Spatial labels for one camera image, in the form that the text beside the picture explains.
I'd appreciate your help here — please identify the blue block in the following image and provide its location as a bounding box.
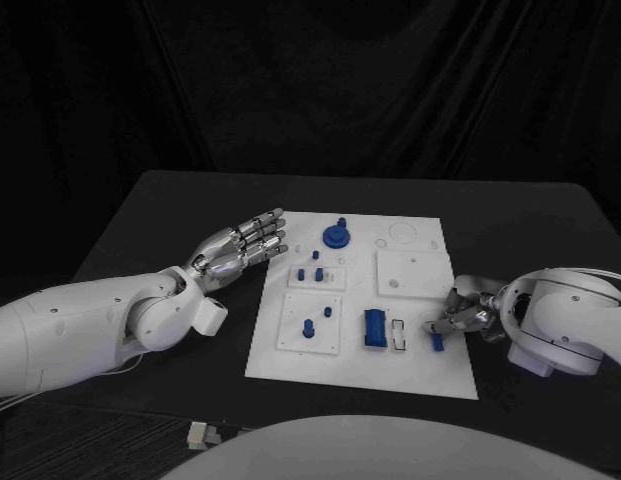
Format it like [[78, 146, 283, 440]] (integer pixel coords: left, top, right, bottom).
[[364, 308, 388, 349]]

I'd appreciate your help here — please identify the white connector block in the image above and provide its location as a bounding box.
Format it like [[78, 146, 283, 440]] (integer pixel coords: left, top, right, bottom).
[[187, 421, 224, 451]]

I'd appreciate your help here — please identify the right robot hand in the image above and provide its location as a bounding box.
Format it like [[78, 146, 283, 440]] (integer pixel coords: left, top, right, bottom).
[[423, 274, 511, 344]]

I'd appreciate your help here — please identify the white task board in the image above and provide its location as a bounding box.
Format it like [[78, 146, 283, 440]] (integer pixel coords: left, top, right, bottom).
[[244, 210, 481, 401]]

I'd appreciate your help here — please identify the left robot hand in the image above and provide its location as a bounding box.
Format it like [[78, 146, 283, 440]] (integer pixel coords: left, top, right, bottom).
[[187, 208, 290, 296]]

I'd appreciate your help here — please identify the blue gear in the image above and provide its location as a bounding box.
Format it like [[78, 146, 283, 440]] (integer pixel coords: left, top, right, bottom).
[[322, 225, 354, 250]]

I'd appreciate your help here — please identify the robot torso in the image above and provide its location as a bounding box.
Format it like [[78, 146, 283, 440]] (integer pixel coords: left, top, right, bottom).
[[159, 413, 621, 480]]

